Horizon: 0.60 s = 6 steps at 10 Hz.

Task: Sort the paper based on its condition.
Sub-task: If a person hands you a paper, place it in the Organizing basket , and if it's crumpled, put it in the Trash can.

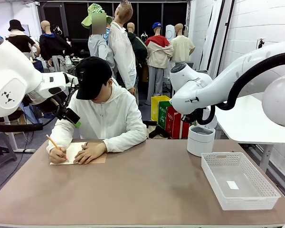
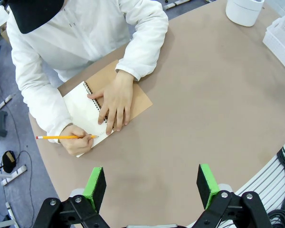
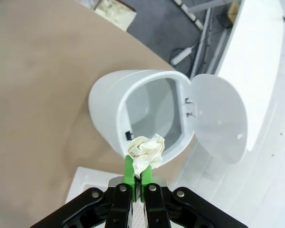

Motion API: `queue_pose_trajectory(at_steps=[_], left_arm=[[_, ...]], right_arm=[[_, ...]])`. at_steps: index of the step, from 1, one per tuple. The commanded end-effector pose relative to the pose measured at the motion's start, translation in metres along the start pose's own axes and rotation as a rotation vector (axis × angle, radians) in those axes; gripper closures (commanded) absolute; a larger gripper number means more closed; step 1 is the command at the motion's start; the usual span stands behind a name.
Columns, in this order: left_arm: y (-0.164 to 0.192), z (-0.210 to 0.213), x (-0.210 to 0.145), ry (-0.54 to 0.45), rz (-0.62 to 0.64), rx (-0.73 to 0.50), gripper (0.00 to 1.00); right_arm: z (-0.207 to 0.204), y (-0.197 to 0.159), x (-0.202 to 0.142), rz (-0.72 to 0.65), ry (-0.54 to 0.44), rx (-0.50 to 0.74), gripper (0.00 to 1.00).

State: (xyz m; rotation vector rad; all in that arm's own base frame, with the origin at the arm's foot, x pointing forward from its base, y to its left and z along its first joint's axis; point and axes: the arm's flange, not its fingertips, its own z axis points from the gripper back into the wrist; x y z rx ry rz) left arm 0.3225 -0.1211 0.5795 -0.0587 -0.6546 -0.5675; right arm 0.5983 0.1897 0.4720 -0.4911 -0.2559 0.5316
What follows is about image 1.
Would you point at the person's left hand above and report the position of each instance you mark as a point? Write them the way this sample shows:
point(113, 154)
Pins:
point(92, 152)

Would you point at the person's left forearm white sleeve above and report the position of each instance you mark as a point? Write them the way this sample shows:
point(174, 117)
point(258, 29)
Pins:
point(128, 141)

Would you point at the mannequin dark green jacket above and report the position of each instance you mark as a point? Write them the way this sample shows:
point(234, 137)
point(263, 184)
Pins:
point(139, 47)

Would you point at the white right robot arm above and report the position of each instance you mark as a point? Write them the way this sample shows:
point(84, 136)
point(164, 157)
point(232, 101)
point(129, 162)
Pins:
point(251, 69)

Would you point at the yellow recycling bin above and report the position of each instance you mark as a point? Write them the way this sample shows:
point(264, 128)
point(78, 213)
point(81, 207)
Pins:
point(156, 107)

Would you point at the seated person white hooded jacket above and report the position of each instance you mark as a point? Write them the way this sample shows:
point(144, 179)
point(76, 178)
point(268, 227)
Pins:
point(109, 116)

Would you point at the mannequin black hoodie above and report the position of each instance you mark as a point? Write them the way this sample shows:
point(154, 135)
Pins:
point(52, 45)

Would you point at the mannequin blue cap red jacket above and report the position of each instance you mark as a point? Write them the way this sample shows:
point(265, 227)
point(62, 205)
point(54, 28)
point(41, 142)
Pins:
point(159, 54)

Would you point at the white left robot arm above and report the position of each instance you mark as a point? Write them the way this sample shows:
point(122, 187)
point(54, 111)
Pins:
point(12, 80)

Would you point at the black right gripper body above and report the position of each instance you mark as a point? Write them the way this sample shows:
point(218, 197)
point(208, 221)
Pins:
point(188, 118)

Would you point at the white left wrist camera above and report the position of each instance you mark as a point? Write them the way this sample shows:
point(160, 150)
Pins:
point(71, 79)

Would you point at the person's right forearm white sleeve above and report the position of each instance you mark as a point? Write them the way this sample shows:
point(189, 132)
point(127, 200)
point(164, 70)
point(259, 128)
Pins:
point(59, 135)

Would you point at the white oval fan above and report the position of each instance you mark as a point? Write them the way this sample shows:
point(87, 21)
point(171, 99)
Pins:
point(169, 33)

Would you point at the person's right hand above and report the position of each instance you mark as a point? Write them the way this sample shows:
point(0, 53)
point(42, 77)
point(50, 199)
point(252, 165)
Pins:
point(58, 155)

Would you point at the grey stool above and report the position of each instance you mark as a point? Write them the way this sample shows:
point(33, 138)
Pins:
point(1, 152)

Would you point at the tall mannequin white shirt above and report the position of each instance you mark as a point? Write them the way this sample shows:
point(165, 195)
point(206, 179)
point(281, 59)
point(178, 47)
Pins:
point(122, 52)

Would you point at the yellow pencil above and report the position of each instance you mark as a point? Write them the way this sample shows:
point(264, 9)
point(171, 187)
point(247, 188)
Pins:
point(53, 142)

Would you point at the black baseball cap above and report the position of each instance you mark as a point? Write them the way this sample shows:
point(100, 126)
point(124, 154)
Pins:
point(92, 76)

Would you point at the large white side table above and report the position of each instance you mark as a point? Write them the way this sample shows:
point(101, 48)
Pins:
point(249, 126)

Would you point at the white perforated plastic basket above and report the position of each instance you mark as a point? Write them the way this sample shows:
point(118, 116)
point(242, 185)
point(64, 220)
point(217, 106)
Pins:
point(240, 180)

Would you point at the white round trash bin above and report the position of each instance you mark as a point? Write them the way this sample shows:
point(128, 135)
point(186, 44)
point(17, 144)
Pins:
point(200, 140)

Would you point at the mannequin green checked hat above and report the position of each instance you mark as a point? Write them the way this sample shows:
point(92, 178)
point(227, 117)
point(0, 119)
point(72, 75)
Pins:
point(97, 45)

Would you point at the mannequin black bucket hat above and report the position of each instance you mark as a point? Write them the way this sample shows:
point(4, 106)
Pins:
point(20, 40)

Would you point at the small white basket label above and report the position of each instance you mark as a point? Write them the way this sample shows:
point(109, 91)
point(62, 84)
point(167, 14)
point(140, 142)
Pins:
point(232, 185)

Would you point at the mannequin cream shirt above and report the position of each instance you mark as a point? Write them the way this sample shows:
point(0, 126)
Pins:
point(182, 48)

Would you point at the red recycling bin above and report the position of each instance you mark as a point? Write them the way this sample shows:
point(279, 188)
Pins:
point(174, 126)

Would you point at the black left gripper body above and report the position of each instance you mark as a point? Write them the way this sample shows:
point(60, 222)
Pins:
point(53, 103)

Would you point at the spiral notebook brown cover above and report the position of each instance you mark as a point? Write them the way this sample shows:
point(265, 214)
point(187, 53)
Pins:
point(73, 149)

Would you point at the mannequin torso blue jeans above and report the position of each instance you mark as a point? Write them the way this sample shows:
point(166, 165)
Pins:
point(38, 66)

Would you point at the black chair base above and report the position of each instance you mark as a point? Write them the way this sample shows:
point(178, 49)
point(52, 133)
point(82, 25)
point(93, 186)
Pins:
point(158, 131)

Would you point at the green recycling bin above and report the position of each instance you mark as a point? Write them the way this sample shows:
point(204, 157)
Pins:
point(164, 114)

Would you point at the white desk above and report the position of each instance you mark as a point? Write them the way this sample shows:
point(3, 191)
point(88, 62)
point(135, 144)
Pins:
point(13, 142)

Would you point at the black tripod pole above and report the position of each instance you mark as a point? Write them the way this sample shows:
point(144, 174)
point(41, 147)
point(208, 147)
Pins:
point(260, 42)

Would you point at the grey box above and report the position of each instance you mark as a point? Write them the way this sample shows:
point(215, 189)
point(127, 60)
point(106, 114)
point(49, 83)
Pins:
point(187, 63)

